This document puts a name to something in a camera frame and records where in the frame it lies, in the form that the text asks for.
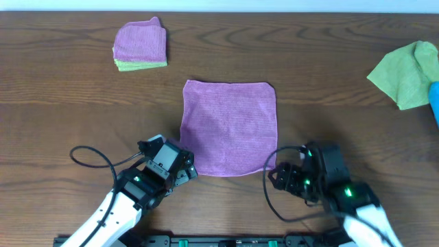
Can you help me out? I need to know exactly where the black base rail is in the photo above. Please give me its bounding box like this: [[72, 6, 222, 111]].
[[53, 234, 344, 247]]

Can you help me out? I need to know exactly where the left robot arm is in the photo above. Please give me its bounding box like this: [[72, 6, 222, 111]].
[[62, 134, 198, 247]]

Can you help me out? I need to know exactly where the folded green cloth under stack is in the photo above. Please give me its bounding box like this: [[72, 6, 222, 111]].
[[112, 45, 167, 72]]

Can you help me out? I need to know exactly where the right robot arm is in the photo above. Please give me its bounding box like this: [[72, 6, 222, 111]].
[[302, 141, 402, 246]]

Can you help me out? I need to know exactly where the crumpled green cloth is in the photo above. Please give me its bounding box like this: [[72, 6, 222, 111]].
[[367, 41, 438, 110]]

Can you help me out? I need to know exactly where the purple microfiber cloth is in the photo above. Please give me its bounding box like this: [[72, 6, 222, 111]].
[[180, 80, 278, 177]]

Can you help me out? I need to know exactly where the blue object at edge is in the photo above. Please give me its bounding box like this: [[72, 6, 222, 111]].
[[428, 82, 439, 126]]

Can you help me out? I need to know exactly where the black right camera cable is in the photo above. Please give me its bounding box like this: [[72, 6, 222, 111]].
[[262, 145, 395, 247]]

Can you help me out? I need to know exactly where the folded purple cloth on stack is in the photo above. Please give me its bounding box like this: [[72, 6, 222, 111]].
[[113, 16, 167, 62]]

